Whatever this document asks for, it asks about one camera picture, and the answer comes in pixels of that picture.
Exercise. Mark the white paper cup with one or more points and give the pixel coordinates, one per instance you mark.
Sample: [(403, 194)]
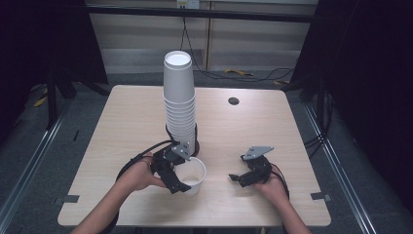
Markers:
[(195, 172)]

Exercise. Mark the yellow floor object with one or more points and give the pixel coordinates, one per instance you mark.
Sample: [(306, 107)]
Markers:
[(279, 82), (238, 71), (40, 100)]

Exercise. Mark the black horizontal bar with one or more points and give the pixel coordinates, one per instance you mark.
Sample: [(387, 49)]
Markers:
[(195, 13)]

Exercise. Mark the grey tape strip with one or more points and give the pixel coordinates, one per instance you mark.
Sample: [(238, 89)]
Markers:
[(320, 196), (71, 198)]

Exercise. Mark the dark round table grommet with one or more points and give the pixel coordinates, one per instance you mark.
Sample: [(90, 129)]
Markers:
[(233, 101)]

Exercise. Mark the stack of white cups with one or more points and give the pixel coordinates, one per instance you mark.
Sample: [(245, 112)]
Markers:
[(178, 97)]

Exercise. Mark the person's right hand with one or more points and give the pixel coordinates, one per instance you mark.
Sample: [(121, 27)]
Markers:
[(274, 190)]

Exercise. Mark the black curtain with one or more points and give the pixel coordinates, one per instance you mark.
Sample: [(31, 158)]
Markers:
[(367, 65), (39, 39)]

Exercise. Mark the black metal stand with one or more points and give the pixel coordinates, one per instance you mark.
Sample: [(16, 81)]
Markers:
[(52, 104), (321, 107)]

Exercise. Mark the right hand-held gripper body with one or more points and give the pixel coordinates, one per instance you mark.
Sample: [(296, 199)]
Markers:
[(259, 170)]

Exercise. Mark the person's left hand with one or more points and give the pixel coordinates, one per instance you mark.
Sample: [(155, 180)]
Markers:
[(139, 177)]

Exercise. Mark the metal floor rail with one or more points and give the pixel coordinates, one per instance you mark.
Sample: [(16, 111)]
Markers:
[(341, 172), (29, 165)]

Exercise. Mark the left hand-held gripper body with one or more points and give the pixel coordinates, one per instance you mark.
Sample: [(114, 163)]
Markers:
[(165, 159)]

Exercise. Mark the small black floor tape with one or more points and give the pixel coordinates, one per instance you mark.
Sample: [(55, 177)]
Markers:
[(76, 135)]

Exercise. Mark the wall power outlet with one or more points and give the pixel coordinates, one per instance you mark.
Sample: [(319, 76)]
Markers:
[(187, 3)]

